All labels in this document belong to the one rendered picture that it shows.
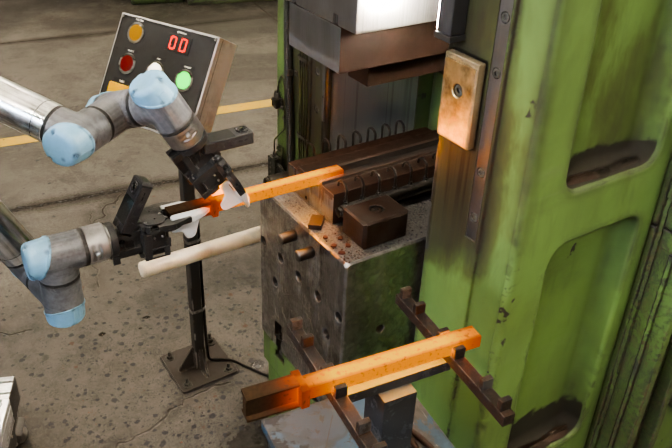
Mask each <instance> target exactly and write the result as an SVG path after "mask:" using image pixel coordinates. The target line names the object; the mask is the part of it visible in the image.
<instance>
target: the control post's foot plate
mask: <svg viewBox="0 0 672 448"><path fill-rule="evenodd" d="M208 348H209V355H210V357H211V358H229V357H228V356H227V355H226V353H225V352H224V351H223V349H222V348H221V346H220V345H219V344H218V342H217V341H216V340H215V338H213V337H211V333H210V332H209V333H208ZM205 355H206V361H205V358H204V354H203V351H202V349H199V350H198V358H199V367H198V368H197V367H196V365H195V351H194V348H193V347H192V345H190V346H187V347H184V348H181V349H179V350H176V351H173V352H171V351H168V354H165V355H163V356H161V357H160V360H161V362H162V364H163V366H164V367H165V369H166V370H167V371H168V372H169V376H170V378H171V379H172V380H173V381H174V382H175V383H176V385H177V386H178V388H179V389H180V391H181V392H182V393H183V394H187V393H191V392H193V391H196V390H199V389H201V388H206V387H210V386H211V385H214V384H215V383H217V382H219V381H222V380H225V379H228V378H230V377H232V376H234V375H236V374H239V373H240V370H239V368H238V367H237V366H236V365H234V363H233V362H232V361H211V360H209V359H208V358H207V354H206V346H205ZM229 359H230V358H229Z"/></svg>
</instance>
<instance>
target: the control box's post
mask: <svg viewBox="0 0 672 448"><path fill-rule="evenodd" d="M178 174H179V187H180V200H181V201H190V200H194V199H195V189H194V186H193V184H192V185H190V184H189V182H188V181H187V180H186V179H185V177H184V176H183V175H182V173H181V172H180V171H179V170H178ZM183 238H184V239H185V240H186V241H187V242H191V241H194V240H197V239H198V234H197V232H196V235H195V236H194V237H192V238H187V237H186V236H185V235H184V233H183ZM186 277H187V290H188V303H189V308H190V309H191V310H192V312H194V311H197V310H200V309H202V295H201V279H200V264H199V261H197V262H194V263H191V264H187V265H186ZM189 316H190V329H191V342H192V347H193V348H194V351H195V365H196V367H197V368H198V367H199V358H198V350H199V349H202V351H203V354H204V358H205V361H206V355H205V340H204V325H203V311H202V312H199V313H196V314H193V315H192V314H191V313H190V312H189Z"/></svg>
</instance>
